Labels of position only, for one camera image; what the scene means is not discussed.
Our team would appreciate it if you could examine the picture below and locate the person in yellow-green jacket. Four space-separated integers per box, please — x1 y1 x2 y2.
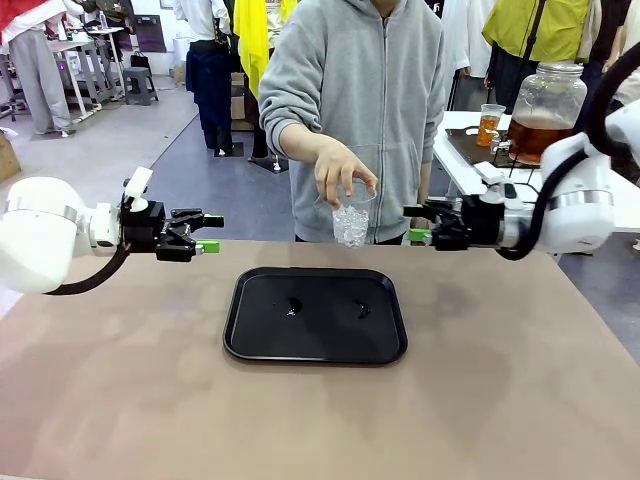
481 0 596 117

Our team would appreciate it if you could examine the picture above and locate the mannequin with navy trousers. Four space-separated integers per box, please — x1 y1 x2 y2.
171 0 237 157

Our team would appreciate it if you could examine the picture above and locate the person in grey hoodie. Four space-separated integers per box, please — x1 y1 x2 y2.
258 0 446 245

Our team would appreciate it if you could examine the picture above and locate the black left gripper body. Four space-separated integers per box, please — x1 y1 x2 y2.
118 200 174 255

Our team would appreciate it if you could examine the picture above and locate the person in red top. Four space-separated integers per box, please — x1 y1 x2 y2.
0 0 85 137

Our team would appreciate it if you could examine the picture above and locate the white workbench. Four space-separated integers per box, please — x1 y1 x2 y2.
47 25 127 122

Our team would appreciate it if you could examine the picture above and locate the brown serving tray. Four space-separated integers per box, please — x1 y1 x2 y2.
444 127 545 170

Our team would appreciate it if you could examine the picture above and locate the cardboard box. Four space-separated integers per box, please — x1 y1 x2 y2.
0 128 22 182
230 72 262 132

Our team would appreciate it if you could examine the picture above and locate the cup of orange drink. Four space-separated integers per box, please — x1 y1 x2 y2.
476 103 508 149

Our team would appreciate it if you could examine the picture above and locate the person's right hand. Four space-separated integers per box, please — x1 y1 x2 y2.
313 142 380 209

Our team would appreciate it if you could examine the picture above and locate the grey plastic stool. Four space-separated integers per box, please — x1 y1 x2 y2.
121 65 161 107

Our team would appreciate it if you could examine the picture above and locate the clear cup with ice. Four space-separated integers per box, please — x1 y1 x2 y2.
329 179 378 250

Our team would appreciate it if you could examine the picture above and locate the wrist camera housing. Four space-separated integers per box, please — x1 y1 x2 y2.
123 166 154 212
472 161 519 201

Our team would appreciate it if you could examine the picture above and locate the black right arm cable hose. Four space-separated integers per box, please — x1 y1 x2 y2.
494 48 640 262

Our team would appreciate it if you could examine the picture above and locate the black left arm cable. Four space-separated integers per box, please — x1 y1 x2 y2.
43 243 132 296

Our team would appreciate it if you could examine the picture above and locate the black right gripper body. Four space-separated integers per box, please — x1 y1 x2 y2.
446 193 507 251

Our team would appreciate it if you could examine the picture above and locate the left wrist camera housing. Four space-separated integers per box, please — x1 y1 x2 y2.
123 166 154 212

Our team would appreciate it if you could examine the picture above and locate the right wrist camera housing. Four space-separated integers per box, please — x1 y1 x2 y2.
472 161 519 201

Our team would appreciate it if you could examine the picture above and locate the black plastic tray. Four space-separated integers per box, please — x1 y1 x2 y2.
222 266 409 369

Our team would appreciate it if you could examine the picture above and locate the yellow hanging garment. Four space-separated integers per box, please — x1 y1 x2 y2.
232 0 272 101

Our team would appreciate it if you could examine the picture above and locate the white side table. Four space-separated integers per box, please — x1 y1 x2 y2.
432 109 640 234

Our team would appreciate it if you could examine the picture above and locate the person's right forearm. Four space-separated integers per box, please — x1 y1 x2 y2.
277 123 341 162

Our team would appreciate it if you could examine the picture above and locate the glass drink dispenser jar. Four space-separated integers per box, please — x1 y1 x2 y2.
506 62 589 167

